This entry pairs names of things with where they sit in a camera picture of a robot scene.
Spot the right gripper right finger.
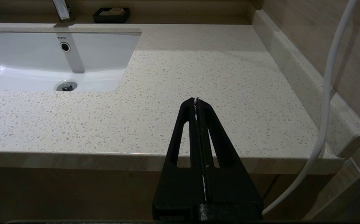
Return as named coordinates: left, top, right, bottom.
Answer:
left=197, top=98, right=263, bottom=221

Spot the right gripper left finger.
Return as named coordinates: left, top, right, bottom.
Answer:
left=153, top=98, right=206, bottom=221

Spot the brown vanity cabinet front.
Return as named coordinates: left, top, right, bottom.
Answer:
left=0, top=162, right=360, bottom=223

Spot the chrome sink drain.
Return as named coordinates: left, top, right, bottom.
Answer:
left=56, top=81, right=78, bottom=91

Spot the black soap dish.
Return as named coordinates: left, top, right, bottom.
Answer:
left=93, top=7, right=130, bottom=23

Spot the beige soap bar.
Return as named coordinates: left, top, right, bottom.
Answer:
left=101, top=7, right=126, bottom=16

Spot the white sink basin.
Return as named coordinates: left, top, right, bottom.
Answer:
left=0, top=30, right=142, bottom=92

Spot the chrome faucet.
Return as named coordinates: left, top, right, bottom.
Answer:
left=53, top=0, right=76, bottom=21

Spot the white cable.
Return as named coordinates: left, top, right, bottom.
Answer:
left=263, top=0, right=359, bottom=216

